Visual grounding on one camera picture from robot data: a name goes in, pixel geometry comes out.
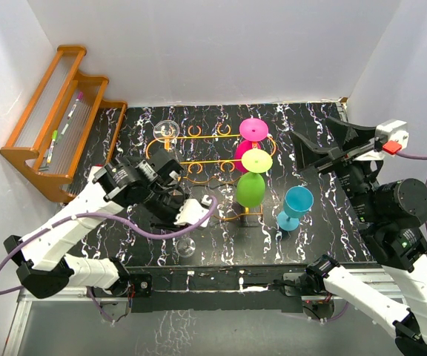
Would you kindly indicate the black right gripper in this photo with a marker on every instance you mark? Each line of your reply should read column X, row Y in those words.
column 306, row 154

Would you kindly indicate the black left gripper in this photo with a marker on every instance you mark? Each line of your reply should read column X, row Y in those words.
column 181, row 200

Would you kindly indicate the clear wine glass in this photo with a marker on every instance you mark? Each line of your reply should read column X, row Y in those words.
column 167, row 132
column 185, row 247

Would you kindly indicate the blue wine glass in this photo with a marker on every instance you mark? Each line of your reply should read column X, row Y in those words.
column 297, row 203

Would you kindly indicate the pink wine glass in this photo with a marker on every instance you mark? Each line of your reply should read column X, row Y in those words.
column 252, row 131

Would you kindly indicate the green wine glass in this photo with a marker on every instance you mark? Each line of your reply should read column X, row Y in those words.
column 250, row 189

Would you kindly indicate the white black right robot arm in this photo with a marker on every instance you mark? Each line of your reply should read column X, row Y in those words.
column 391, row 217

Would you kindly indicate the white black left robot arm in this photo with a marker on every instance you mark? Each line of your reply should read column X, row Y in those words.
column 44, row 264

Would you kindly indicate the orange wooden shelf rack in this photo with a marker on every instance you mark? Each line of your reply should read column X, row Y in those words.
column 27, row 146

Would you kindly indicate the green capped marker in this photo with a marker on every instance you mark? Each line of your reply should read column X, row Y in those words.
column 52, row 146

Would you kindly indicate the pink capped marker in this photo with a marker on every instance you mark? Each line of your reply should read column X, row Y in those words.
column 77, row 100

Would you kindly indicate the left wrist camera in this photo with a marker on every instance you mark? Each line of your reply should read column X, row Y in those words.
column 192, row 211

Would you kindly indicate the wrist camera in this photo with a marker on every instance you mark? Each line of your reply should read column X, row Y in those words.
column 192, row 211
column 390, row 137

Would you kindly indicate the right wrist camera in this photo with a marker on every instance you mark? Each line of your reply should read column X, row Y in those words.
column 390, row 137

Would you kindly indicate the gold wire wine glass rack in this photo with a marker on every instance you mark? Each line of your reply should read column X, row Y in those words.
column 201, row 173

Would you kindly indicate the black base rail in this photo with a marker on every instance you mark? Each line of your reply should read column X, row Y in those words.
column 226, row 288

